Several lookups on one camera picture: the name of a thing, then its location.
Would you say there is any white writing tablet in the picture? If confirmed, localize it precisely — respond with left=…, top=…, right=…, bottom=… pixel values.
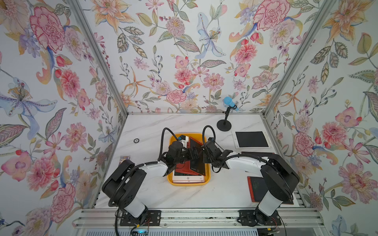
left=231, top=131, right=273, bottom=148

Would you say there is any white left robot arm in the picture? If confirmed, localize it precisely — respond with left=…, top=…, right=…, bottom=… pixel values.
left=101, top=141, right=203, bottom=223

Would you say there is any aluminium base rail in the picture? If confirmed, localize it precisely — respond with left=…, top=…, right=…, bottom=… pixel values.
left=73, top=207, right=328, bottom=236

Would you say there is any yellow plastic storage box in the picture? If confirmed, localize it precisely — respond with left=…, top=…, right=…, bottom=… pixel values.
left=167, top=133, right=211, bottom=187

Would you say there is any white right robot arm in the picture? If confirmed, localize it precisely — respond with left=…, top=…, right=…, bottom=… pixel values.
left=202, top=138, right=299, bottom=227

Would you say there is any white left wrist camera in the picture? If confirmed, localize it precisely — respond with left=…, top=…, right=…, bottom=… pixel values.
left=178, top=135, right=190, bottom=148

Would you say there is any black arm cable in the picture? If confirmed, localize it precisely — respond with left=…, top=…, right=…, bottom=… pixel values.
left=201, top=125, right=293, bottom=207
left=107, top=127, right=179, bottom=236

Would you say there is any small card box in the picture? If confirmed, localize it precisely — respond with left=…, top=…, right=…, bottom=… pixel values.
left=119, top=156, right=130, bottom=164

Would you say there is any red writing tablet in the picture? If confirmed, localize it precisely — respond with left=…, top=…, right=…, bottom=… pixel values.
left=241, top=151, right=274, bottom=157
left=175, top=161, right=201, bottom=176
left=247, top=176, right=294, bottom=206
left=189, top=137, right=206, bottom=176

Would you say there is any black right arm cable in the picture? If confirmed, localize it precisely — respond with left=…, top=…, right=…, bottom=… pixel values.
left=201, top=125, right=293, bottom=207

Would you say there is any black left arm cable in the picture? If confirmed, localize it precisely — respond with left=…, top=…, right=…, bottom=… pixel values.
left=107, top=127, right=179, bottom=236

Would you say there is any pink writing tablet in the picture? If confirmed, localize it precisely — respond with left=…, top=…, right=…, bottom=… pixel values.
left=173, top=170, right=204, bottom=183

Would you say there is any black microphone stand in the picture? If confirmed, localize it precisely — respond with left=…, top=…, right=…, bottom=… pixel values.
left=217, top=107, right=232, bottom=132

